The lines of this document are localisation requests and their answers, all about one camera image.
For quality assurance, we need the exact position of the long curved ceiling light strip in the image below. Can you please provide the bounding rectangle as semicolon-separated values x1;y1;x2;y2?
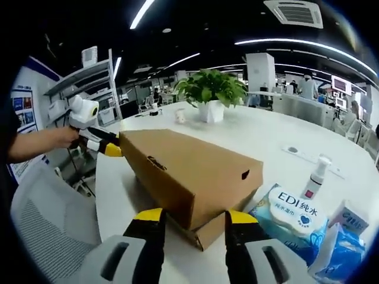
234;38;371;78

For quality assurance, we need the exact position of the ceiling air conditioner unit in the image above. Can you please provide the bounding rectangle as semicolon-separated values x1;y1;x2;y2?
262;0;324;30

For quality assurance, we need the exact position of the brown cardboard shoe box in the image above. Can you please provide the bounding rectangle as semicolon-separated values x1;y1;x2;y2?
118;128;265;252

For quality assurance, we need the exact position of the small white device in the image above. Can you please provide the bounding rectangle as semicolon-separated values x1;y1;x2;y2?
147;102;163;118

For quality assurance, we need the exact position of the straight ceiling light strip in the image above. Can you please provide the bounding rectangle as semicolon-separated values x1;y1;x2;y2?
129;0;157;30

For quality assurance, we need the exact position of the white square pillar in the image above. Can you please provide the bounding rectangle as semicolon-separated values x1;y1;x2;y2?
245;52;276;92

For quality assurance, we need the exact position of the blue soft tissue pack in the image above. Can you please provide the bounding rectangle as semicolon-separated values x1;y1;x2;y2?
307;221;367;284

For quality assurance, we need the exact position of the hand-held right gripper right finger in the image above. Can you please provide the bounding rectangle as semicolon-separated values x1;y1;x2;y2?
224;208;318;284

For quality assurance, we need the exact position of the person's left hand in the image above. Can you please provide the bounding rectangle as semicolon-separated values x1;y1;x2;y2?
47;126;81;149

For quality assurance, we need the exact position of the white paper cup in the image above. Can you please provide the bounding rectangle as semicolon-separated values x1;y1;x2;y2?
174;108;188;125

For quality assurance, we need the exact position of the white pump bottle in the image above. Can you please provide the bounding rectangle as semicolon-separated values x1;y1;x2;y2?
298;153;333;200

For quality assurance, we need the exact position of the grey mesh office chair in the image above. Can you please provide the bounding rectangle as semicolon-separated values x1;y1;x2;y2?
10;161;104;284

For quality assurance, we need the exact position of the blue white wall poster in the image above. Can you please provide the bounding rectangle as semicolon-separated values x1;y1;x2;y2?
9;56;63;185

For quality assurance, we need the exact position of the pink screen monitor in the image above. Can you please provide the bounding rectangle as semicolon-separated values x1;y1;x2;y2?
330;75;353;93

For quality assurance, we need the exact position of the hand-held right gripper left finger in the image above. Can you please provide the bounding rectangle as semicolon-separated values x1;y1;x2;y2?
62;207;167;284

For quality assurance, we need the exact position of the green potted plant white pot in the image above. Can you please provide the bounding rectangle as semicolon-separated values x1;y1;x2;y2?
172;68;249;124

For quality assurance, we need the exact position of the grey office partition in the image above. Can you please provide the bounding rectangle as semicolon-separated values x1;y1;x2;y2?
272;93;335;127

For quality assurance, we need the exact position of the small white carton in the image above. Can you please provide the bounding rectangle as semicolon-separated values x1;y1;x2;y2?
326;199;370;236

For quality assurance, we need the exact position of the grey metal shelf rack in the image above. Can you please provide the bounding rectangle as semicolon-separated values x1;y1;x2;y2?
43;49;124;127

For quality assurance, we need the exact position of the soft wet wipes pack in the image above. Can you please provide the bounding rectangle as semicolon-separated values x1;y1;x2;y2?
248;182;330;267

